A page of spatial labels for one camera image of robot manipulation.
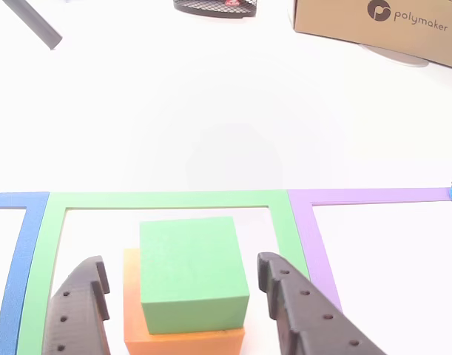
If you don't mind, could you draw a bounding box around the orange cube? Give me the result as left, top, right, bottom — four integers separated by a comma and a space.
122, 247, 246, 355

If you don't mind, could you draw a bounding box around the grey round disc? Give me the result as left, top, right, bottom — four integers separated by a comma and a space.
358, 43, 431, 69

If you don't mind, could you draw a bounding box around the purple square frame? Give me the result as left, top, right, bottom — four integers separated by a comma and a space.
286, 186, 452, 314

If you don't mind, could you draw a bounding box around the blue square frame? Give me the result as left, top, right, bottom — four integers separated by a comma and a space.
0, 191, 50, 355

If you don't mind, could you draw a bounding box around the black mesh bin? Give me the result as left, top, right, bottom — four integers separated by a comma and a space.
172, 0, 259, 19

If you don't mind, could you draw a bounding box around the polymaker printed cardboard box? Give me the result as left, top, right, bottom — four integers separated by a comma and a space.
291, 0, 452, 72

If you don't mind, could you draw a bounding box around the black cylindrical stand leg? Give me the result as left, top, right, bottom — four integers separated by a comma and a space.
1, 0, 64, 51

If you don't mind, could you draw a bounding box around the green square frame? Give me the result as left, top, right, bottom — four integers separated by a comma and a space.
16, 189, 312, 355

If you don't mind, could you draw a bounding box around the green cube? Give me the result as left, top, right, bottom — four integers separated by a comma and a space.
138, 216, 251, 336

